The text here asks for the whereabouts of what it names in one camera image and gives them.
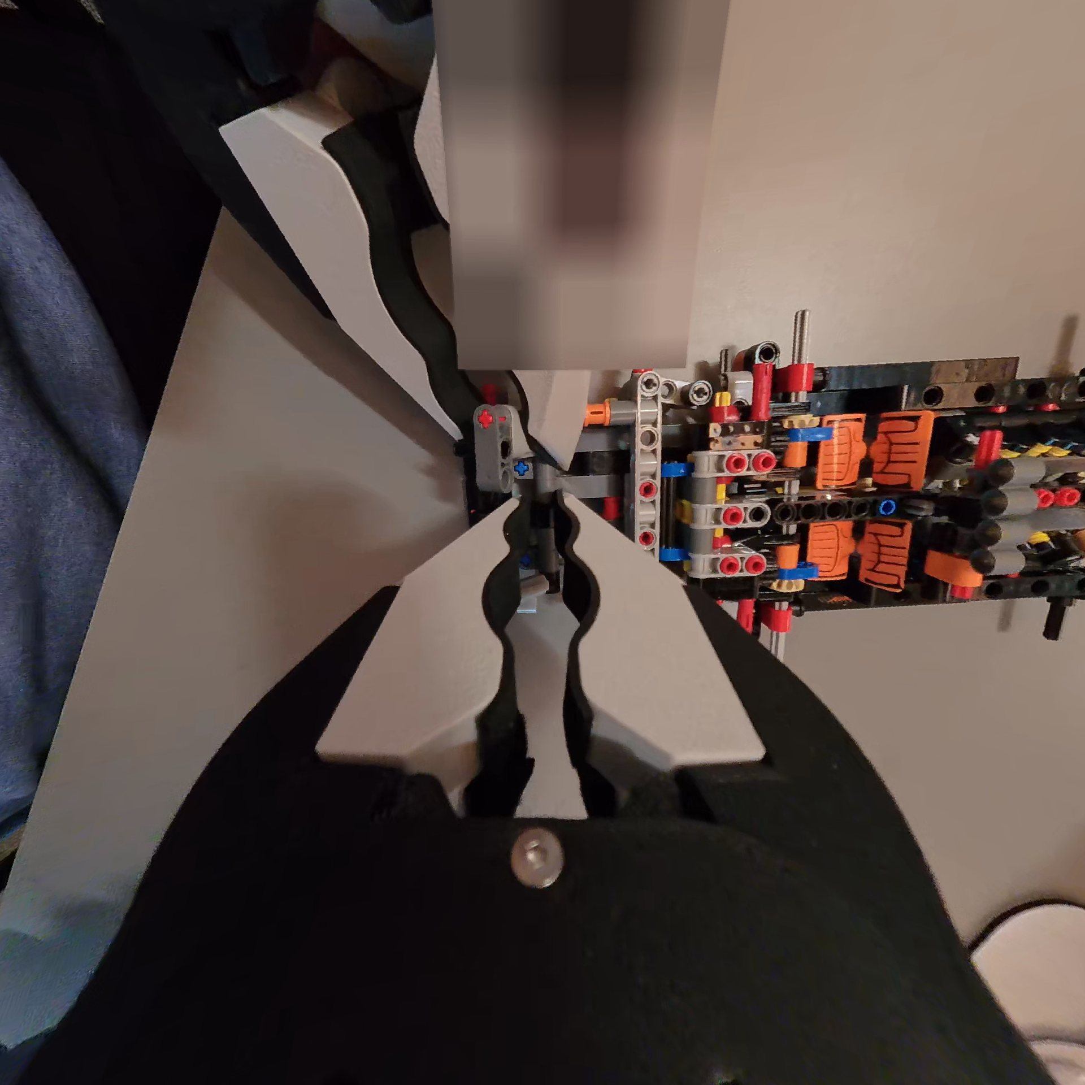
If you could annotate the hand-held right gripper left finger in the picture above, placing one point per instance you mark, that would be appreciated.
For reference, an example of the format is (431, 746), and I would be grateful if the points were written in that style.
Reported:
(407, 678)

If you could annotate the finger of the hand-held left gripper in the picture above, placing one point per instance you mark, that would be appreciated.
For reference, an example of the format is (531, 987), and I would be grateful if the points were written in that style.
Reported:
(551, 407)
(314, 212)

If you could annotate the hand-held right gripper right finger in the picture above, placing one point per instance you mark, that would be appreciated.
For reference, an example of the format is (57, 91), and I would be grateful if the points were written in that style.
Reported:
(670, 678)

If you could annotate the lego car chassis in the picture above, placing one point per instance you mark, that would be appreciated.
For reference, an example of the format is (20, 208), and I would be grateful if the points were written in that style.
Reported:
(848, 508)

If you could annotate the person's blue-clothed body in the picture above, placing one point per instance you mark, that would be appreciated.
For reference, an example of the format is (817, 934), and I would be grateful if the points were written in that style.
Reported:
(59, 508)

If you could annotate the white book stand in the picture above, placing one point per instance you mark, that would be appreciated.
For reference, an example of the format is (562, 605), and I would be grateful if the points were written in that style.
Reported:
(1043, 975)

